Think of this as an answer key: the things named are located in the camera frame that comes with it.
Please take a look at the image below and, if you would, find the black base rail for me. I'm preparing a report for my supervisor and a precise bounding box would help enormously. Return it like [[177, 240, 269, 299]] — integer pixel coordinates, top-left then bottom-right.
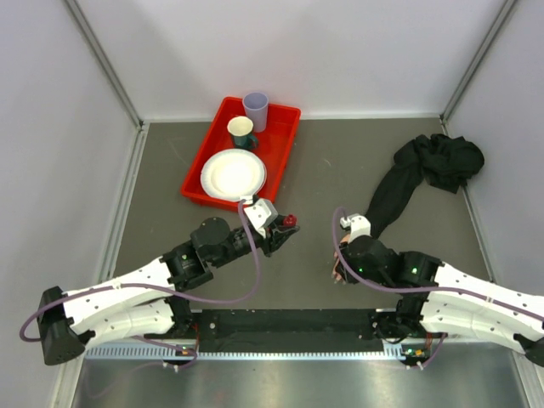
[[186, 308, 400, 353]]

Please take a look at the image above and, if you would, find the red nail polish bottle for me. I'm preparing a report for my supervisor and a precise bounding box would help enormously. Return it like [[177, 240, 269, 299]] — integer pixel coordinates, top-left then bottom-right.
[[283, 214, 297, 227]]

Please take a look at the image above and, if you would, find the red plastic tray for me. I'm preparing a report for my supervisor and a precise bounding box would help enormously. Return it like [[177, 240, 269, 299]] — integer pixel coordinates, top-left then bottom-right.
[[179, 96, 301, 212]]

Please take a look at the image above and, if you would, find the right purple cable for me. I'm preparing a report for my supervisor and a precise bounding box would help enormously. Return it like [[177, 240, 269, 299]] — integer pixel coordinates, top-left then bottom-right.
[[331, 207, 544, 320]]

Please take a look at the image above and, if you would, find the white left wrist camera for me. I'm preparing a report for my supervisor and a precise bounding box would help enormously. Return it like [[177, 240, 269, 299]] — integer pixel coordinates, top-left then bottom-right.
[[243, 198, 279, 236]]

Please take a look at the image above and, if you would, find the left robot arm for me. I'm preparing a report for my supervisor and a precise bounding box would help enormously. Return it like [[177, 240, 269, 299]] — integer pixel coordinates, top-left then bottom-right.
[[37, 215, 299, 366]]

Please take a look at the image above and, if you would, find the green mug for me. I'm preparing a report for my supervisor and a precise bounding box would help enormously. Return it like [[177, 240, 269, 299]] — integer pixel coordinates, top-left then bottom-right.
[[229, 132, 259, 150]]

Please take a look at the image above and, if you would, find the white paper plate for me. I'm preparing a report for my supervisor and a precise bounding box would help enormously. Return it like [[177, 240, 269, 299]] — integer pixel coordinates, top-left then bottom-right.
[[200, 149, 267, 202]]

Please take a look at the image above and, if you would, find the lavender plastic cup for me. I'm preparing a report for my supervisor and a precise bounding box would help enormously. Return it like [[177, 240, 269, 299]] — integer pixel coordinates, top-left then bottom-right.
[[242, 92, 269, 133]]

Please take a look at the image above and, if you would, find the black sleeve cloth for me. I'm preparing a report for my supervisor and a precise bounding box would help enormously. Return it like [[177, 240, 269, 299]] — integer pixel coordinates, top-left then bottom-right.
[[365, 133, 485, 239]]

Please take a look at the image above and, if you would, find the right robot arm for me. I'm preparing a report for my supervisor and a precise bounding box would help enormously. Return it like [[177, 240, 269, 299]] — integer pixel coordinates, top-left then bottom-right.
[[335, 235, 543, 366]]

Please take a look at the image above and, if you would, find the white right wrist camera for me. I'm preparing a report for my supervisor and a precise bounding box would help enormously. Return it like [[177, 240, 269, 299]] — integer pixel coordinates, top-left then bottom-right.
[[339, 213, 371, 243]]

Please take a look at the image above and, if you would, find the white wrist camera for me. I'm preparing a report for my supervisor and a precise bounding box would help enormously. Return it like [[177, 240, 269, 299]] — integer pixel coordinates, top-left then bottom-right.
[[243, 198, 279, 236], [339, 213, 371, 243]]

